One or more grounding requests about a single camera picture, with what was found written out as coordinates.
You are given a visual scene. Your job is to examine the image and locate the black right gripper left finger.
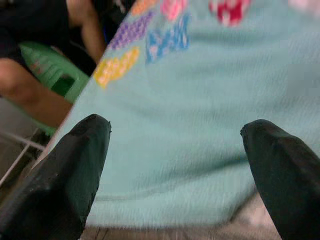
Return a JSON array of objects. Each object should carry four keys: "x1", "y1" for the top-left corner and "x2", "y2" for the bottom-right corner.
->
[{"x1": 0, "y1": 113, "x2": 112, "y2": 240}]

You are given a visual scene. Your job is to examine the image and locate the person's bare leg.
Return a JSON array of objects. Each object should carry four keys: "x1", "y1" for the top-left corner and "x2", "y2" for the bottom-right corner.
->
[
  {"x1": 0, "y1": 58, "x2": 73, "y2": 128},
  {"x1": 66, "y1": 0, "x2": 106, "y2": 63}
]

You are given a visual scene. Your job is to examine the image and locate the teal heart patterned blanket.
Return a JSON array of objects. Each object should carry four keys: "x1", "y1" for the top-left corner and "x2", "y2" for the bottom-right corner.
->
[{"x1": 42, "y1": 0, "x2": 320, "y2": 230}]

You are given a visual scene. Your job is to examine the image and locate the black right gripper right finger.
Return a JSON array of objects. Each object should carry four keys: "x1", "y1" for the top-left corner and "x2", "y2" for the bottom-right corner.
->
[{"x1": 239, "y1": 119, "x2": 320, "y2": 240}]

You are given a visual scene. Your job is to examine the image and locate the person's black shorts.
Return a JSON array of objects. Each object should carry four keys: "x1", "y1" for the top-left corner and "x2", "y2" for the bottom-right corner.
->
[{"x1": 0, "y1": 0, "x2": 72, "y2": 66}]

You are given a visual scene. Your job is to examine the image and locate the green plastic stool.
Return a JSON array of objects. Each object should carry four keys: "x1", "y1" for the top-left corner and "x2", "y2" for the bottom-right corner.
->
[{"x1": 18, "y1": 41, "x2": 91, "y2": 137}]

